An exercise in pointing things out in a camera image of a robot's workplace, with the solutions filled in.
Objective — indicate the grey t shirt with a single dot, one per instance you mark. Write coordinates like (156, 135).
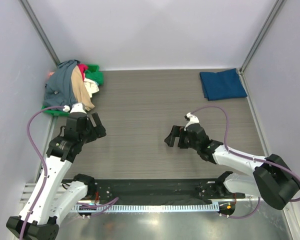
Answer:
(58, 88)

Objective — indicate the pink red t shirt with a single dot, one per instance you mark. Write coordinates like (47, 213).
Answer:
(83, 68)

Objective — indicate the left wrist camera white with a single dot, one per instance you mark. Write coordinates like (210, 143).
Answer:
(76, 108)

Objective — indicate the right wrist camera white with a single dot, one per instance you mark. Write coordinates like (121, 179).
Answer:
(191, 119)

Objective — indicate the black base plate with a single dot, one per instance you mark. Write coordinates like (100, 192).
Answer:
(160, 192)

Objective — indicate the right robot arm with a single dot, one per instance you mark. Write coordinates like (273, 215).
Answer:
(266, 177)

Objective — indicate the tan beige t shirt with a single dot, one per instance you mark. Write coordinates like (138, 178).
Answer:
(79, 90)

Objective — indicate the cream white t shirt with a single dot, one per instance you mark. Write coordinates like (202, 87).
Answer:
(91, 86)

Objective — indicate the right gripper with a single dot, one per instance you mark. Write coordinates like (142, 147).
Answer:
(177, 131)

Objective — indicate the green t shirt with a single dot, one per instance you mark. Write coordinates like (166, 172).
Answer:
(95, 76)

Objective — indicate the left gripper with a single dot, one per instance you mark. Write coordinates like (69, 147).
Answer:
(98, 131)

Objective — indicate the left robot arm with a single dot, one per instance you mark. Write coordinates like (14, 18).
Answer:
(41, 217)

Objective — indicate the blue t shirt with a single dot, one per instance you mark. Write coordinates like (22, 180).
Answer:
(222, 85)

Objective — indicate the left frame post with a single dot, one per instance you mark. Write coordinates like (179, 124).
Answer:
(39, 30)

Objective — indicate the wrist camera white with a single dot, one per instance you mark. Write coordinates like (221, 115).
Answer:
(76, 108)
(191, 119)

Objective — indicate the frame post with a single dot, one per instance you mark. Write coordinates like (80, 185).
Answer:
(275, 10)
(39, 30)

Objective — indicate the green plastic bin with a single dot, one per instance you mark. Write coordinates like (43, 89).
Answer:
(60, 113)

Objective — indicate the slotted cable duct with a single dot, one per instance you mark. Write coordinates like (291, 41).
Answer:
(213, 207)

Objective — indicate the right frame post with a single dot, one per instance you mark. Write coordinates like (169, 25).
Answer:
(275, 10)

